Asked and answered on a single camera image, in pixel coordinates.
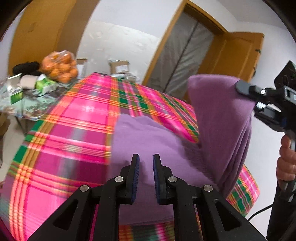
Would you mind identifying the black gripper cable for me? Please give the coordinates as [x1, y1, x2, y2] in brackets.
[247, 203, 273, 222]

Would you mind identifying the purple fleece garment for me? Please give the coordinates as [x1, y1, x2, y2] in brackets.
[108, 75, 255, 225]

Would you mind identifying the black clothing pile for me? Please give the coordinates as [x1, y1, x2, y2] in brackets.
[12, 61, 42, 77]

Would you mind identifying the green white milk carton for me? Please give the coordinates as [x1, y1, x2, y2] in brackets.
[7, 73, 23, 104]

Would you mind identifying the cardboard box with label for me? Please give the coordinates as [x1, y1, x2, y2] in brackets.
[108, 59, 130, 74]

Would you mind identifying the green tissue pack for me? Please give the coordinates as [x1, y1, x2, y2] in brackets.
[35, 74, 57, 94]

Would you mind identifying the person's right hand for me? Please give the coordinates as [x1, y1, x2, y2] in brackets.
[276, 135, 296, 181]

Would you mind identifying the bag of oranges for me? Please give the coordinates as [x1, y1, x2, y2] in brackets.
[40, 50, 78, 84]

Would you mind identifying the wooden door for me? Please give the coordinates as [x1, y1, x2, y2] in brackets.
[198, 32, 264, 82]

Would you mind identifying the white product box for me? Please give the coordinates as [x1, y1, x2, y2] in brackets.
[76, 58, 88, 79]

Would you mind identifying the pink plaid bed sheet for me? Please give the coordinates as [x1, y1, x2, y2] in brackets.
[1, 73, 260, 240]

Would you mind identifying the black sleeve right forearm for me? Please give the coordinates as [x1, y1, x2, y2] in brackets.
[266, 180, 296, 241]

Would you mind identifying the cream folded cloth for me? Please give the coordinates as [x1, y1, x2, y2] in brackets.
[20, 75, 38, 89]

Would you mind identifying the wooden wardrobe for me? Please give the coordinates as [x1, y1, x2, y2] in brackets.
[8, 1, 98, 73]

